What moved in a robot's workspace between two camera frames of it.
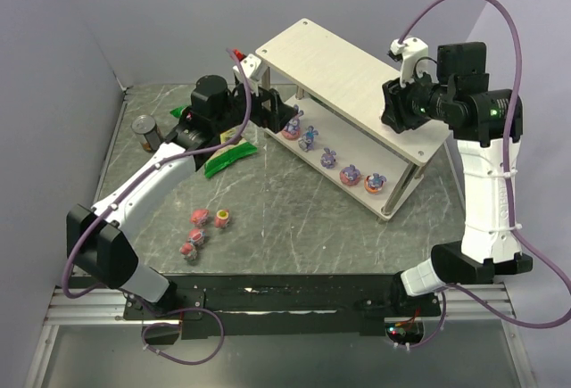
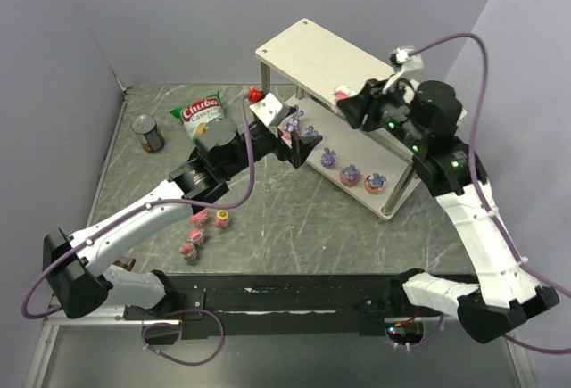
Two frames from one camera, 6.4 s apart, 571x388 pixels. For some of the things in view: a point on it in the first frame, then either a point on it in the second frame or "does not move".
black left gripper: (260, 105) → (282, 145)
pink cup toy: (221, 218) does not move
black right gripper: (397, 105) → (368, 111)
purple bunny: (374, 184) does not move
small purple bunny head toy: (328, 159) does not move
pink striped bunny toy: (196, 236) does not move
